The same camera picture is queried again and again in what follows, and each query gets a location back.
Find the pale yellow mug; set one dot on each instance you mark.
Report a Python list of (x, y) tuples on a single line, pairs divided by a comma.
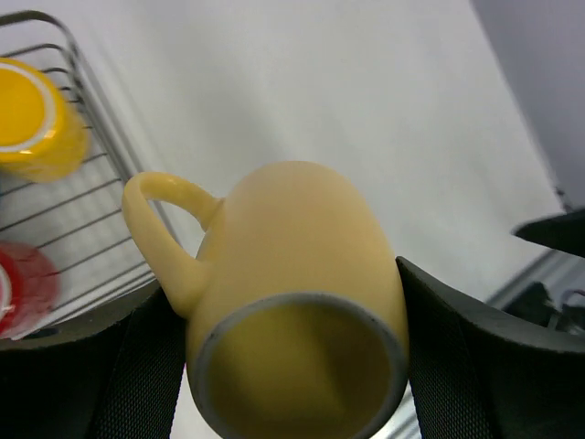
[(296, 323)]

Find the red mug black handle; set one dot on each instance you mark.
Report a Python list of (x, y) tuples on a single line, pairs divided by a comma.
[(30, 286)]

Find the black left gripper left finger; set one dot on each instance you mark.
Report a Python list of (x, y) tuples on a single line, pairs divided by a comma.
[(113, 372)]

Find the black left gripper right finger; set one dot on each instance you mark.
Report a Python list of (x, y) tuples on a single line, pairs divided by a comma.
[(477, 372)]

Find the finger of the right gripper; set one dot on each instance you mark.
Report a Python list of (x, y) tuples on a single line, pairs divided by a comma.
[(564, 233)]

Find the bright yellow mug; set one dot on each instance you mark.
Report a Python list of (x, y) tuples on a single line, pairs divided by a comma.
[(43, 138)]

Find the aluminium frame rail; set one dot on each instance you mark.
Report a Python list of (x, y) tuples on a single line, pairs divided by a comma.
[(558, 271)]

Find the grey wire dish rack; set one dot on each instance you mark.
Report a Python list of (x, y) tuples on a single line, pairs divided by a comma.
[(76, 221)]

